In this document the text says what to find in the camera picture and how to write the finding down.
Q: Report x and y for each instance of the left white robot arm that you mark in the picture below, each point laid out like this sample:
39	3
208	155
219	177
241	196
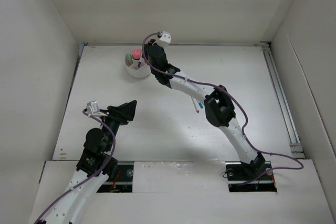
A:
95	166

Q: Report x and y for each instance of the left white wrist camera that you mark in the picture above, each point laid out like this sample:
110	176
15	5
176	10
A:
93	110

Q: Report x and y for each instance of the pink capped glue bottle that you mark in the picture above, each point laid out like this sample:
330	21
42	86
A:
136	54

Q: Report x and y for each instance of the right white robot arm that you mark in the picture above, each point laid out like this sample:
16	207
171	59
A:
218	105

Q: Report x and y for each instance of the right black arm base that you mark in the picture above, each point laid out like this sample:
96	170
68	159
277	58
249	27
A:
239	181

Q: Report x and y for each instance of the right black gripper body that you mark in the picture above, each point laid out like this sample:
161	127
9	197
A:
152	43

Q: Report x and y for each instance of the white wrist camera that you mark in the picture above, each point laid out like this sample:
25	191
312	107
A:
93	110
164	39

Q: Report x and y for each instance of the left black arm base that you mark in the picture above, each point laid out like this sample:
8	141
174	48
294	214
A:
122	182

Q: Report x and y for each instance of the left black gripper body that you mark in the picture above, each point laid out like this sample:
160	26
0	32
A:
113	123

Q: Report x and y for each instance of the white round divided container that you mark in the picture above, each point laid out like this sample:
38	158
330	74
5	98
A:
136	72

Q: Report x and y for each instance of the pink capped white marker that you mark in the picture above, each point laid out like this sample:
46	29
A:
195	105

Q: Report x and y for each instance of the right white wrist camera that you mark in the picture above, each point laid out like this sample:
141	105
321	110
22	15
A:
164	39

